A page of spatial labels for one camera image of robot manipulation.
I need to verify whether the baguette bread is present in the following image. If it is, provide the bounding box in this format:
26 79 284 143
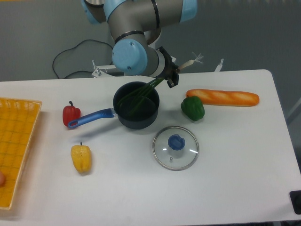
186 89 260 107

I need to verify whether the yellow bell pepper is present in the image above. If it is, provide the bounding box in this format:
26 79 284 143
71 142 92 174

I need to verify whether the glass lid with blue knob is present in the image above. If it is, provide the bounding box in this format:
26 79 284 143
152 126 199 171

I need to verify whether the white table clamp bracket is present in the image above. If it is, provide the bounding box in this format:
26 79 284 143
215 58 224 72

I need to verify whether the green onion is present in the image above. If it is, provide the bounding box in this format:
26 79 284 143
117 52 204 116

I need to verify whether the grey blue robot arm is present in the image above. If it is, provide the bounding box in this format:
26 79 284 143
81 0 198 88

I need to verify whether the black cable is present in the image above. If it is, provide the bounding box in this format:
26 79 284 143
52 39 113 79

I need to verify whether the yellow woven basket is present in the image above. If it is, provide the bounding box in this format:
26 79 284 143
0 97 42 210

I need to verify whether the black object at table corner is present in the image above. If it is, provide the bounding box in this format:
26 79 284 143
289 190 301 215

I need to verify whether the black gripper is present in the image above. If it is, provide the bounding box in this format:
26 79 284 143
157 47 180 88

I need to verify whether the dark pot with blue handle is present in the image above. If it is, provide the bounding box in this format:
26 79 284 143
68 81 159 129

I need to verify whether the green bell pepper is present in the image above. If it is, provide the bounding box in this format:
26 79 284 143
181 96 205 121

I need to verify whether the red bell pepper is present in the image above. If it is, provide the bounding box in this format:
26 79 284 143
62 101 81 127

